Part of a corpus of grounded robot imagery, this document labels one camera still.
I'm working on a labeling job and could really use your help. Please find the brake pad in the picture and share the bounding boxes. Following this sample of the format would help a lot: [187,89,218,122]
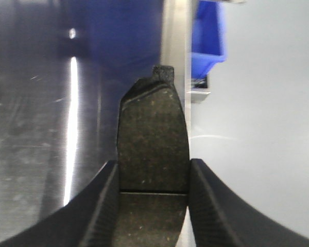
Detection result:
[112,65,190,246]

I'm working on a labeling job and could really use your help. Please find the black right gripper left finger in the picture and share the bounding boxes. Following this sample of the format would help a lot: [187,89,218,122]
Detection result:
[0,161,119,246]

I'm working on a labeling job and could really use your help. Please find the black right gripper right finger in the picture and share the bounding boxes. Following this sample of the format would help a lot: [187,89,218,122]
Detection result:
[188,159,309,246]

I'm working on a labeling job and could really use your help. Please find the lower blue plastic bin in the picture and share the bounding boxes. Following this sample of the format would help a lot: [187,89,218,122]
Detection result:
[191,1,227,79]

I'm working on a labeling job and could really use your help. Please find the steel table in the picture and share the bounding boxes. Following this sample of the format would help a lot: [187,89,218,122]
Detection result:
[0,1,197,243]

